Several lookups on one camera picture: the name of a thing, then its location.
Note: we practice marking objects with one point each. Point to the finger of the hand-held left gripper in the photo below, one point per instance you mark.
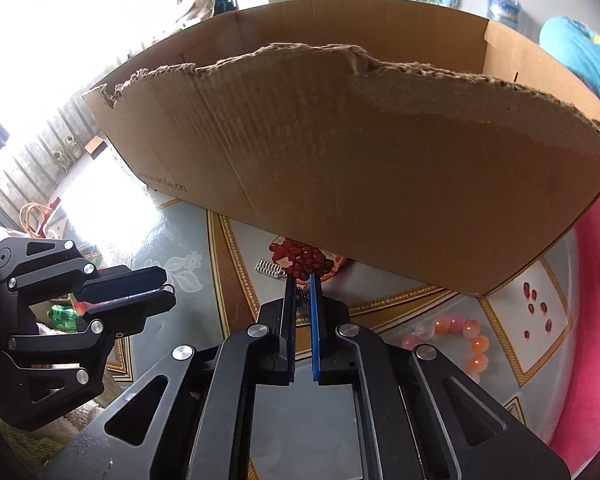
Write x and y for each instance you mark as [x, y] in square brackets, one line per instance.
[130, 312]
[125, 277]

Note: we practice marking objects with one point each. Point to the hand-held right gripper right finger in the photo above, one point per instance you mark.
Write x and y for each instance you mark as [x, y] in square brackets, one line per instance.
[316, 340]

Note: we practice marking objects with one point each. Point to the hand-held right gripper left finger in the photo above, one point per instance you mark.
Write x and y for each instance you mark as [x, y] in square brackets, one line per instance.
[290, 340]

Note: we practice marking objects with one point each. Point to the metal earring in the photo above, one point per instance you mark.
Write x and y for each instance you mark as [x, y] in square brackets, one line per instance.
[270, 267]

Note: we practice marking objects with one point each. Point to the torn brown cardboard box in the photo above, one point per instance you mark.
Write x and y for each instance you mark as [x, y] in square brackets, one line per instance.
[355, 160]

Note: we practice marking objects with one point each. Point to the fruit print tablecloth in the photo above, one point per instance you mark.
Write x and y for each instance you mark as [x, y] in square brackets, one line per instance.
[180, 240]

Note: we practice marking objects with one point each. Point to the green plastic bottle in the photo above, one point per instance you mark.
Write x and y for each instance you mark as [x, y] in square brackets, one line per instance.
[62, 315]

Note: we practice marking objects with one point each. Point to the red paper bag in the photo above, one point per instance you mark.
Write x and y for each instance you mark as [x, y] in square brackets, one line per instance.
[55, 204]

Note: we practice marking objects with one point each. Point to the metal window railing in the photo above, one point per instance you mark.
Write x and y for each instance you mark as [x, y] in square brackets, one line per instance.
[40, 160]

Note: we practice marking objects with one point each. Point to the small brown cardboard box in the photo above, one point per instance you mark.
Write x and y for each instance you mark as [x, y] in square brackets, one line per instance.
[96, 147]

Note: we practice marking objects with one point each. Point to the white fluffy cloth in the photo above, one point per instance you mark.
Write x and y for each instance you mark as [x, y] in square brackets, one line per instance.
[62, 440]

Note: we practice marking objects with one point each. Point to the pink blanket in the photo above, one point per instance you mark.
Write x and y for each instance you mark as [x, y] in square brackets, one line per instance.
[590, 360]

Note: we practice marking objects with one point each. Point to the light blue blanket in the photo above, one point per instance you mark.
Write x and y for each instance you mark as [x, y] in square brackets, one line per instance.
[580, 60]

